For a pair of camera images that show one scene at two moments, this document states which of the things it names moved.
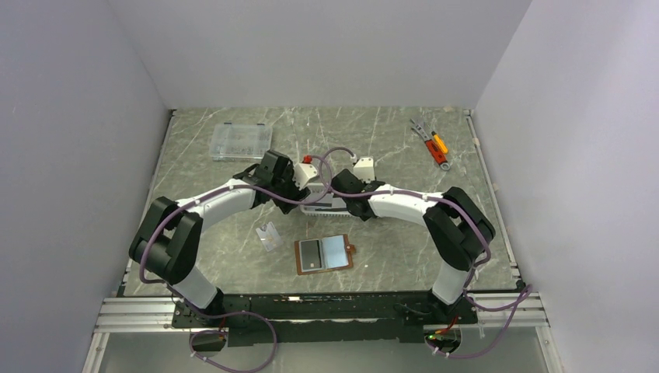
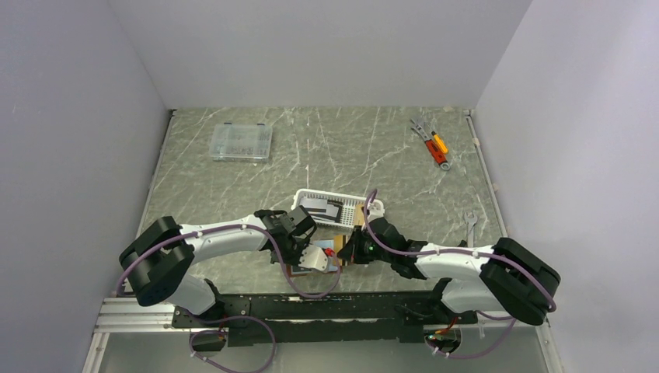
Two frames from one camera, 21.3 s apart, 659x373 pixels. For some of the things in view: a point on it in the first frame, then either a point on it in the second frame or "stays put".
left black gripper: (296, 193) to (302, 242)
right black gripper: (365, 183) to (351, 251)
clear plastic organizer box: (239, 141) stays put
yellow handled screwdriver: (440, 142) stays put
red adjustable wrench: (440, 157) stays put
